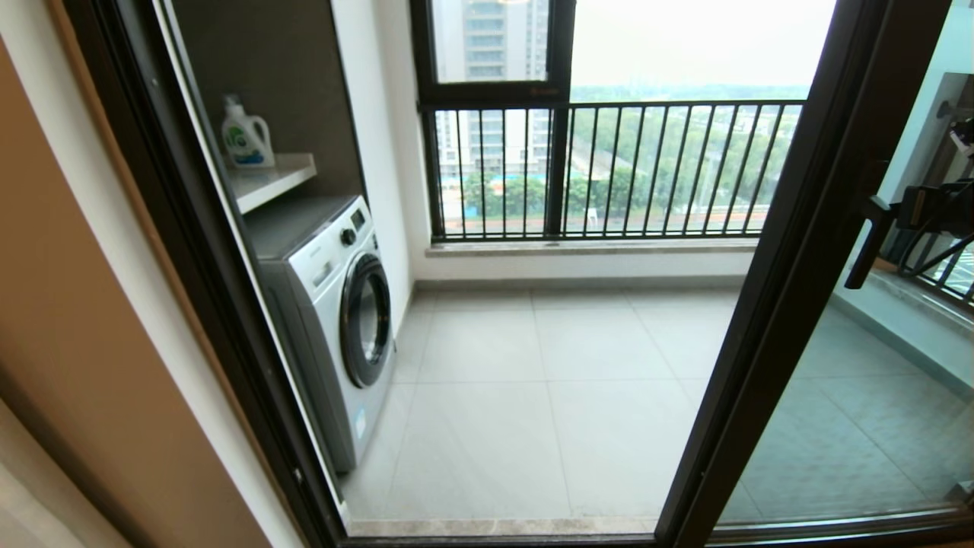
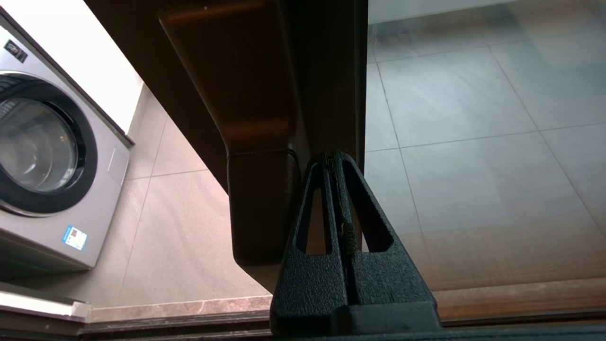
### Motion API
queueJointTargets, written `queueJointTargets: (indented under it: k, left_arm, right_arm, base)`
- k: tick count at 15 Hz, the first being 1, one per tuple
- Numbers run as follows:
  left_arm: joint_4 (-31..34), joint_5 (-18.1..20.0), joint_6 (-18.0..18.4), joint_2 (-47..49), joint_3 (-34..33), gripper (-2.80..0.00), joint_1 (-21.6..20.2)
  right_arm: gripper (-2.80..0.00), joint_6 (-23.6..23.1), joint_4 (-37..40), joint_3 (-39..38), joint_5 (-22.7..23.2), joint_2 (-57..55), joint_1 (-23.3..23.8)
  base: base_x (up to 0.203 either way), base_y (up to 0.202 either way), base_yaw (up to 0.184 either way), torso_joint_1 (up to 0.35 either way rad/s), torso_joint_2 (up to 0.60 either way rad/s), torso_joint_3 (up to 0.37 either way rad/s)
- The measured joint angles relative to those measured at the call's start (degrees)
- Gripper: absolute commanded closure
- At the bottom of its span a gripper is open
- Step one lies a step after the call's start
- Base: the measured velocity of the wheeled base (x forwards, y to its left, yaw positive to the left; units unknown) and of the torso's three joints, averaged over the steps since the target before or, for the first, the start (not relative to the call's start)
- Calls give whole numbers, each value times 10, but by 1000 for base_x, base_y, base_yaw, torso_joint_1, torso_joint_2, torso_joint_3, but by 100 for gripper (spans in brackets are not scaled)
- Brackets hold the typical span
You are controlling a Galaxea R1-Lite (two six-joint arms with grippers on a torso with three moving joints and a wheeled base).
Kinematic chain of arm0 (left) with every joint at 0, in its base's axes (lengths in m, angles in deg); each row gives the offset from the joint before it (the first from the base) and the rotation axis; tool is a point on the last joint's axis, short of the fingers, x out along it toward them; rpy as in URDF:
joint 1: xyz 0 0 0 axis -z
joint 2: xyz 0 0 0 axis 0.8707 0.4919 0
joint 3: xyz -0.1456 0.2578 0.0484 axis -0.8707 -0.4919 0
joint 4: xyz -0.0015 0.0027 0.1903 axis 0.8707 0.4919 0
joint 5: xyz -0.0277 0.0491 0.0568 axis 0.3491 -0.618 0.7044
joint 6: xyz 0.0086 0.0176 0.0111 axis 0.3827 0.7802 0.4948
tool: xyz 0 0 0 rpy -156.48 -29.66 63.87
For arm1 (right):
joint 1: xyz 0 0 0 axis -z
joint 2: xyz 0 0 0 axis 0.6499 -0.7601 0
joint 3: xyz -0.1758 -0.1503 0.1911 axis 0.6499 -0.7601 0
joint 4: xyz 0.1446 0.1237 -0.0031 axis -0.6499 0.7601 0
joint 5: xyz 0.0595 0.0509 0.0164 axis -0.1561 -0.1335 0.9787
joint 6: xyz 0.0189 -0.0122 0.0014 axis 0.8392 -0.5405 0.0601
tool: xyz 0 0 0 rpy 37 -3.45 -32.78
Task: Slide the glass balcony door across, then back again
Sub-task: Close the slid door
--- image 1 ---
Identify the dark sliding door handle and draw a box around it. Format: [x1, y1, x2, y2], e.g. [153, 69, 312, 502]
[845, 196, 896, 290]

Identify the dark framed glass sliding door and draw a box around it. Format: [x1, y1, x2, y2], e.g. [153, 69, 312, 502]
[654, 0, 974, 548]

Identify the white front-load washing machine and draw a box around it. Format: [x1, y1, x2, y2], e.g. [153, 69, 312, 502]
[243, 194, 396, 474]

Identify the dark brown cabinet niche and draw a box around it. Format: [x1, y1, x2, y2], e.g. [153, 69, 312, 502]
[171, 0, 368, 200]

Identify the white laundry detergent bottle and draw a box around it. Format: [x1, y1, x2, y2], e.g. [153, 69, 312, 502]
[221, 94, 276, 168]

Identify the dark balcony window frame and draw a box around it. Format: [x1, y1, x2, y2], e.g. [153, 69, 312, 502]
[409, 0, 578, 243]

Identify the white wall shelf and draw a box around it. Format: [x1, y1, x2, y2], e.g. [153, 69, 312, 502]
[228, 152, 318, 214]

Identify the dark outer door frame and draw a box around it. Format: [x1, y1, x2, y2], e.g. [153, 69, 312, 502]
[61, 0, 659, 548]

